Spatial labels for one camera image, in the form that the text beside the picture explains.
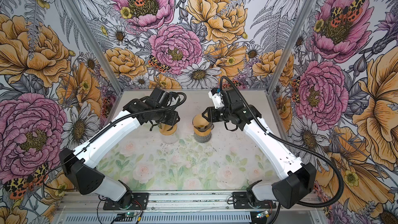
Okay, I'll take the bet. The single brown coffee filter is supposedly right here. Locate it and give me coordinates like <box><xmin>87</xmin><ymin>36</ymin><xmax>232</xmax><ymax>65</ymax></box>
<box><xmin>192</xmin><ymin>114</ymin><xmax>212</xmax><ymax>132</ymax></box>

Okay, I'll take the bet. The right black corrugated cable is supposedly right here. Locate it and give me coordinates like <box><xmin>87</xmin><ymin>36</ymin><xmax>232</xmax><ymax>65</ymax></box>
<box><xmin>219</xmin><ymin>76</ymin><xmax>345</xmax><ymax>208</ymax></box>

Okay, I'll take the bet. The white vented cable duct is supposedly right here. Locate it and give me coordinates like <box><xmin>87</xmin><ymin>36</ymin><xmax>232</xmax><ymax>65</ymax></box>
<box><xmin>58</xmin><ymin>212</ymin><xmax>252</xmax><ymax>224</ymax></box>

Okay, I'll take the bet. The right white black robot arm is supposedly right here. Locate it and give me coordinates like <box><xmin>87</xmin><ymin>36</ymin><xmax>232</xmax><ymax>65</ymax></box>
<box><xmin>202</xmin><ymin>88</ymin><xmax>316</xmax><ymax>208</ymax></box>

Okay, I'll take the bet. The grey glass dripper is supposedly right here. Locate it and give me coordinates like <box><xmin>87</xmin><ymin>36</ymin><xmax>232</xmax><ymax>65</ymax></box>
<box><xmin>193</xmin><ymin>119</ymin><xmax>214</xmax><ymax>132</ymax></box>

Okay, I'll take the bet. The clear glass flask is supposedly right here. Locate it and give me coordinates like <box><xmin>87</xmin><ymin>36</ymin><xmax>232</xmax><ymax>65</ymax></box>
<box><xmin>161</xmin><ymin>134</ymin><xmax>179</xmax><ymax>145</ymax></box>

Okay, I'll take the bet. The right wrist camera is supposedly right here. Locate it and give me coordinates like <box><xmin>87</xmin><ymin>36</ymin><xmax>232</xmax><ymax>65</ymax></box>
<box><xmin>208</xmin><ymin>88</ymin><xmax>224</xmax><ymax>109</ymax></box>

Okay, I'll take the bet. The black corrugated cable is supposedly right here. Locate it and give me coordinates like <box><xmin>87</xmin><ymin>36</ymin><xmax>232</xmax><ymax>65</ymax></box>
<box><xmin>219</xmin><ymin>76</ymin><xmax>345</xmax><ymax>208</ymax></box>
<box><xmin>43</xmin><ymin>91</ymin><xmax>187</xmax><ymax>192</ymax></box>

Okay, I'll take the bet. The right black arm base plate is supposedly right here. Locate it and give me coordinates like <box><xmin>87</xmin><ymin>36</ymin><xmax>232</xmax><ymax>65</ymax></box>
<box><xmin>232</xmin><ymin>191</ymin><xmax>277</xmax><ymax>209</ymax></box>

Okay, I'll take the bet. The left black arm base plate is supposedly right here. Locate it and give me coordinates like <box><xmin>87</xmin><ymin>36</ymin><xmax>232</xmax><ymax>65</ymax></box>
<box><xmin>103</xmin><ymin>192</ymin><xmax>150</xmax><ymax>211</ymax></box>

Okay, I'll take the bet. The aluminium rail frame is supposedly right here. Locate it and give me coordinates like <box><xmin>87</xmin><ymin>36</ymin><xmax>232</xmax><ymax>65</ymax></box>
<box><xmin>55</xmin><ymin>189</ymin><xmax>321</xmax><ymax>214</ymax></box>

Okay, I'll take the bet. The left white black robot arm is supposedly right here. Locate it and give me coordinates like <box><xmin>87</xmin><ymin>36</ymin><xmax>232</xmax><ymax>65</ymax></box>
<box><xmin>59</xmin><ymin>88</ymin><xmax>187</xmax><ymax>209</ymax></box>

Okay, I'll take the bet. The left black corrugated cable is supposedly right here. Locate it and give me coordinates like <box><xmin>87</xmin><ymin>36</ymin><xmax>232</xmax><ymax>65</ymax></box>
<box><xmin>43</xmin><ymin>91</ymin><xmax>187</xmax><ymax>192</ymax></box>

